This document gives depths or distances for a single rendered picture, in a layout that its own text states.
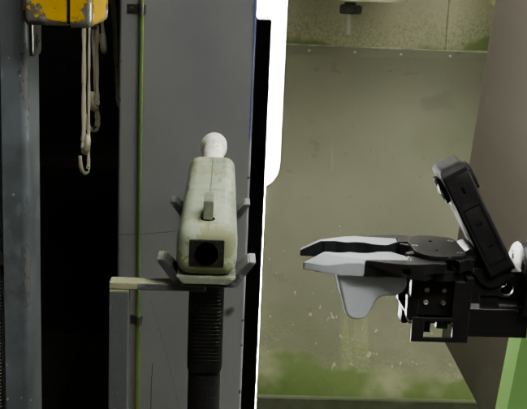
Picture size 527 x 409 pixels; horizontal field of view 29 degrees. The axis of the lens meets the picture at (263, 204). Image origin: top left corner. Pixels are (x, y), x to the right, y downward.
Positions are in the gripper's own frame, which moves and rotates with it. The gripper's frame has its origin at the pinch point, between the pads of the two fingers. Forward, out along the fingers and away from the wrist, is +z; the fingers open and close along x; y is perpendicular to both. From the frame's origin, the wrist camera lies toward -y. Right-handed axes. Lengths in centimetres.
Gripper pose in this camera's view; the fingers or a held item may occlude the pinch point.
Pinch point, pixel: (316, 251)
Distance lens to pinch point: 93.5
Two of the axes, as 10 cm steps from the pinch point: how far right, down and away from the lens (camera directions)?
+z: -10.0, -0.4, -0.4
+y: -0.4, 9.7, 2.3
